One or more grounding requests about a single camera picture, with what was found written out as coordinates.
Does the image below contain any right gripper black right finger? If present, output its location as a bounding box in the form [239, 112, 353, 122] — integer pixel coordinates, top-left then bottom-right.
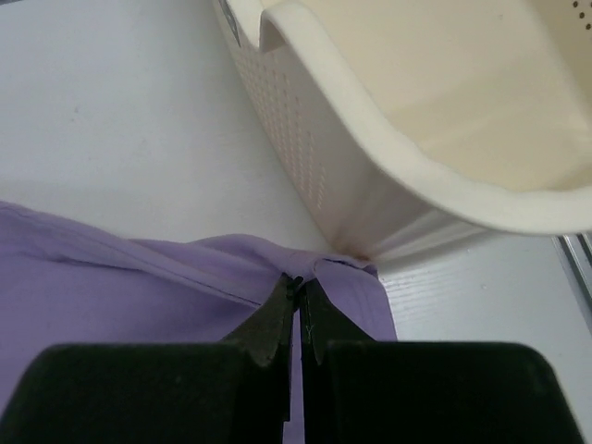
[299, 281, 583, 443]

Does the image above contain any lavender t shirt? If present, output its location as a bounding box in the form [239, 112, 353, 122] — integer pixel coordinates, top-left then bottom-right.
[1, 203, 396, 443]

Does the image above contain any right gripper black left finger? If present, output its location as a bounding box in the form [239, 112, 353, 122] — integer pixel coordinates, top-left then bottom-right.
[1, 276, 297, 443]

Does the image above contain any cream plastic laundry basket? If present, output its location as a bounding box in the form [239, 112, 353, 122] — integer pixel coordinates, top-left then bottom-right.
[214, 1, 591, 261]

